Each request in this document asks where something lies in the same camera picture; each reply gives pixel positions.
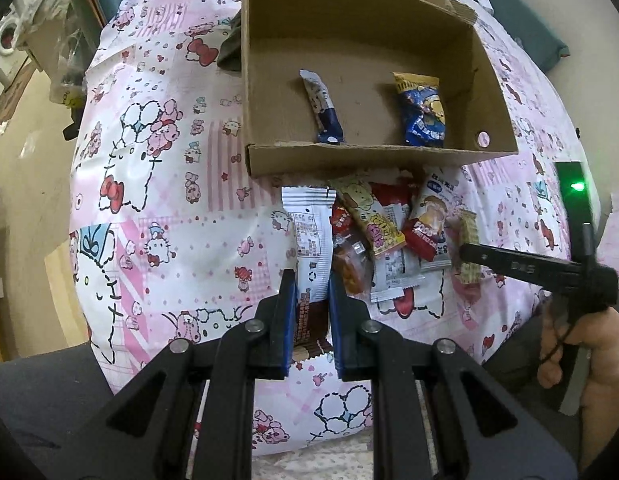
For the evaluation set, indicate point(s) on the white navy snack stick packet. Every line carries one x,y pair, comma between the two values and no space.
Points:
329,128

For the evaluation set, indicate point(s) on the chocolate white snack packet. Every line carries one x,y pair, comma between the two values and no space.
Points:
310,211

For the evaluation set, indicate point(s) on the blue yellow snack bag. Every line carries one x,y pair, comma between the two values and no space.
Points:
422,111

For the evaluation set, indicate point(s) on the white washing machine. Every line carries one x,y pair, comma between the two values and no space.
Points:
11,59

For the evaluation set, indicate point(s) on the yellow pink snack packet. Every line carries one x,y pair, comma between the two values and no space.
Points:
381,232

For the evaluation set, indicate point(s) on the brown cardboard box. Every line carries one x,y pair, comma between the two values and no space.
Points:
356,46

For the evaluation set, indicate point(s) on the teal bed headboard cushion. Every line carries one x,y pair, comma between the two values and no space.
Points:
530,32

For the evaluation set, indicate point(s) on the person right hand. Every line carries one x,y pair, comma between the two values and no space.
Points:
580,361

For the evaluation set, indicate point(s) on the dark grey cloth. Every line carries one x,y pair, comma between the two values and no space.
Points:
229,57

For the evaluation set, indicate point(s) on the small red candy packet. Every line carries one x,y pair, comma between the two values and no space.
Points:
340,219

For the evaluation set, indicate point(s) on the white grey snack packet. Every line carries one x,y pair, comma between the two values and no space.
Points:
399,270

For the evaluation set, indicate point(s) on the red white cake snack packet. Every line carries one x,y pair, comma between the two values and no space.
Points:
424,228

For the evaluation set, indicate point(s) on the pink Hello Kitty bedsheet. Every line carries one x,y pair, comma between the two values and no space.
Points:
171,237

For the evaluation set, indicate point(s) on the brown jerky snack packet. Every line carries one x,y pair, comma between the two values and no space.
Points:
350,260

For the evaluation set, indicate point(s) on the white blue snack packet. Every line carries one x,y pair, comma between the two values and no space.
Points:
437,204

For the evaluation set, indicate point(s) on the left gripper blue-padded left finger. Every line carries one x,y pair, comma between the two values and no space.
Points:
189,412

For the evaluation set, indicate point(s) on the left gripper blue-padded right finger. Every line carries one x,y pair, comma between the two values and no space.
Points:
436,413

